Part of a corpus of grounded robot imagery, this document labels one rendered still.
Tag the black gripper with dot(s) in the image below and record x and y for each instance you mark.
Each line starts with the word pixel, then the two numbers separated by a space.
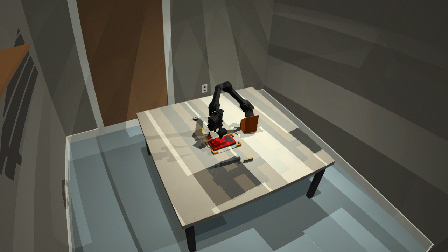
pixel 221 131

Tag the dark grey rectangular bar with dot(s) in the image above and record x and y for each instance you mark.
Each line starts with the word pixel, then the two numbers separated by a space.
pixel 230 161

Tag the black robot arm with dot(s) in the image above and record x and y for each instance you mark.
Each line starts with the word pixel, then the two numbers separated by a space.
pixel 216 114

